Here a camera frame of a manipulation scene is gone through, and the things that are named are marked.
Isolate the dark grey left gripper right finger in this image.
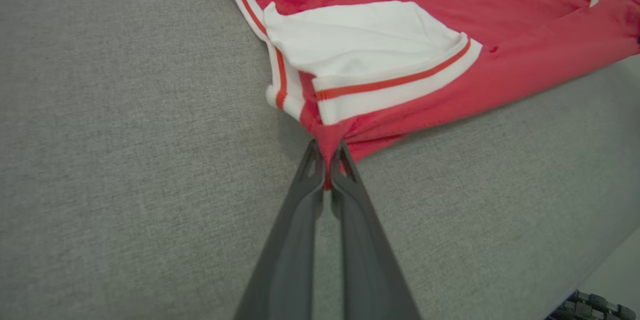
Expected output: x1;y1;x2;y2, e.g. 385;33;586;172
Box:
329;140;422;320

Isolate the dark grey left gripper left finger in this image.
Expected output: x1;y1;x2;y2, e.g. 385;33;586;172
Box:
234;139;327;320

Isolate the grey fabric sofa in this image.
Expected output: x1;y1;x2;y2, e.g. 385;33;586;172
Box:
0;0;640;320

